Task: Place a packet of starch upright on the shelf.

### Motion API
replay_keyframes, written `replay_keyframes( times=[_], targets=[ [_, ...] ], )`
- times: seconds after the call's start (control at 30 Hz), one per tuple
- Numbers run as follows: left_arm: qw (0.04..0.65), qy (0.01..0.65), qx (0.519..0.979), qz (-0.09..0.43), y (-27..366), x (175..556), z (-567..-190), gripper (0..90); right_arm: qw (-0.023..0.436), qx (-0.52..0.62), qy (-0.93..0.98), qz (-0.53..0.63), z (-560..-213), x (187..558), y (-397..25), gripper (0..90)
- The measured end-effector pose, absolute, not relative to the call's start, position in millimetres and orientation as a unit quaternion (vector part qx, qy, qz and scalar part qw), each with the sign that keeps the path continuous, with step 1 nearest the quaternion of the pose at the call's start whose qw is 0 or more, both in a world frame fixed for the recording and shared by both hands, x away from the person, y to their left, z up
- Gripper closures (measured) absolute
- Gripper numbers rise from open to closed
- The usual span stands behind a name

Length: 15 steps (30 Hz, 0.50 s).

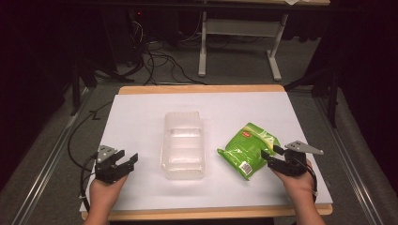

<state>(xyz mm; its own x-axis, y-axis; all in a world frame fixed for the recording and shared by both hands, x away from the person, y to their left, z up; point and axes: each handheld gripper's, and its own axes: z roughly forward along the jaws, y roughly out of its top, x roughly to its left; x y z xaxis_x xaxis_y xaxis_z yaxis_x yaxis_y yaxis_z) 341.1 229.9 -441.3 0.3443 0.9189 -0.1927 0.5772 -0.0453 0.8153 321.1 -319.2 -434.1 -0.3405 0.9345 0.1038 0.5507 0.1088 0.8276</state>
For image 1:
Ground person's left hand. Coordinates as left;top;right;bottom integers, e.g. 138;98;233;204
88;173;130;217

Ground person's right hand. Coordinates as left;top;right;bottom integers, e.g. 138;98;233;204
271;158;315;205

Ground white metal desk frame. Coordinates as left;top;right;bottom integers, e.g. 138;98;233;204
197;0;291;83

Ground green snack bag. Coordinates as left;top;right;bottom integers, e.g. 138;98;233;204
217;122;282;182

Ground dark computer tower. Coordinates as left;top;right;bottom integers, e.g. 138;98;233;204
101;7;144;68

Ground metal floor rail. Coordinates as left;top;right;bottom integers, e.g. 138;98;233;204
11;86;92;225
314;97;381;225

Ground clear plastic container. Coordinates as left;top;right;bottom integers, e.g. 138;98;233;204
160;111;207;182

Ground black metal stand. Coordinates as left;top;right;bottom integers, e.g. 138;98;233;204
69;57;99;117
283;60;342;129

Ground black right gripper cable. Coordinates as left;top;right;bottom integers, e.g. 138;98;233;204
298;157;319;204

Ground white table mat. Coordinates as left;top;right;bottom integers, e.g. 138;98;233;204
79;91;333;214

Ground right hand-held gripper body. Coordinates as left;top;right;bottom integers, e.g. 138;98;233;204
269;140;325;178

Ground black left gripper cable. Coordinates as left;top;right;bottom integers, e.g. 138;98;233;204
67;101;115;214

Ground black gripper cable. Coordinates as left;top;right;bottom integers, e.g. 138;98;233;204
67;101;115;214
298;157;319;204

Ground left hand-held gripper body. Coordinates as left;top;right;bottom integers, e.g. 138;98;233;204
94;144;129;185

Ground tangle of black floor cables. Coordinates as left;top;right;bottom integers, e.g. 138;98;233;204
126;17;208;87

